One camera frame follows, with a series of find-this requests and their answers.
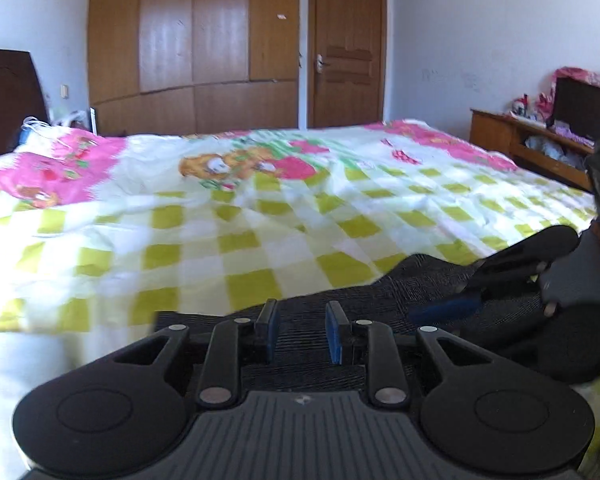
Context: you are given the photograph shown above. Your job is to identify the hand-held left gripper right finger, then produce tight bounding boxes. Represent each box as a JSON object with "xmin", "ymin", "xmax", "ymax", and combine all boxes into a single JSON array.
[{"xmin": 326, "ymin": 300, "xmax": 496, "ymax": 407}]

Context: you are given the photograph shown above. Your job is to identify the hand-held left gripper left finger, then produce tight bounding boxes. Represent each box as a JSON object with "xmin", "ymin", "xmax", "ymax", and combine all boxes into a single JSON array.
[{"xmin": 112, "ymin": 299, "xmax": 281, "ymax": 409}]

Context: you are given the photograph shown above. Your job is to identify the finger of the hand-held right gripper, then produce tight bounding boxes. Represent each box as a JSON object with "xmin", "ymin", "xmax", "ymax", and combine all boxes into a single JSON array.
[{"xmin": 409, "ymin": 259, "xmax": 553, "ymax": 326}]

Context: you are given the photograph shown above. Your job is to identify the dark grey plaid pants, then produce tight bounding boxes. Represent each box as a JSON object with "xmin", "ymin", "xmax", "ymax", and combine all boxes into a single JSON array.
[{"xmin": 152, "ymin": 252, "xmax": 600, "ymax": 398}]

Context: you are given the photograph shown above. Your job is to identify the cartoon printed checkered bedsheet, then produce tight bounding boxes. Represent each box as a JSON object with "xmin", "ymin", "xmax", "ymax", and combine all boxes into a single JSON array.
[{"xmin": 0, "ymin": 119, "xmax": 600, "ymax": 480}]

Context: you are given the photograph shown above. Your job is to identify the wooden side cabinet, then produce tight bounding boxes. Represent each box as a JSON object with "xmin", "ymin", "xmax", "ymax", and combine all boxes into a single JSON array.
[{"xmin": 469, "ymin": 107, "xmax": 597, "ymax": 193}]

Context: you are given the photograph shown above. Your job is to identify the white crumpled cloth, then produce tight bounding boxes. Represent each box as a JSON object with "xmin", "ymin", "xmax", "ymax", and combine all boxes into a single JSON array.
[{"xmin": 524, "ymin": 135, "xmax": 590, "ymax": 170}]

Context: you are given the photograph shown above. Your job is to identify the red and white toys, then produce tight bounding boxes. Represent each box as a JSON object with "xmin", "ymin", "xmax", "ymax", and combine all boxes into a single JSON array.
[{"xmin": 511, "ymin": 92, "xmax": 554, "ymax": 122}]

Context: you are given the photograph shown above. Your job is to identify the black television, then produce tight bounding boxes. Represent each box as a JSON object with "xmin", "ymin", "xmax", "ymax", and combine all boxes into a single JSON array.
[{"xmin": 551, "ymin": 76, "xmax": 600, "ymax": 142}]

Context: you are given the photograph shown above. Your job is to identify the pink cover cloth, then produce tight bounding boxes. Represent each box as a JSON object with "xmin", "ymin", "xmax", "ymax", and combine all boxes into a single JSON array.
[{"xmin": 554, "ymin": 66, "xmax": 600, "ymax": 93}]

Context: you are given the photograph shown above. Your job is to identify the wooden door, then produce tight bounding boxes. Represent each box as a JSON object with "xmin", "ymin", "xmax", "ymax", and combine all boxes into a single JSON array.
[{"xmin": 307, "ymin": 0, "xmax": 388, "ymax": 130}]

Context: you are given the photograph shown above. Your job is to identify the wooden wardrobe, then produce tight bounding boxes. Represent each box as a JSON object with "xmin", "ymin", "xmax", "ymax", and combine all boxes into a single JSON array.
[{"xmin": 87, "ymin": 0, "xmax": 423, "ymax": 137}]

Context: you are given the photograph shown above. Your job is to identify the dark wooden headboard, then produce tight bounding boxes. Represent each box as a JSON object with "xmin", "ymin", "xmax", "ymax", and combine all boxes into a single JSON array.
[{"xmin": 0, "ymin": 48, "xmax": 49, "ymax": 162}]

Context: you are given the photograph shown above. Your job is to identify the white cables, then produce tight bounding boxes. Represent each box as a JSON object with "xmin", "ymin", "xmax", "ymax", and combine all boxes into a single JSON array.
[{"xmin": 21, "ymin": 116, "xmax": 52, "ymax": 136}]

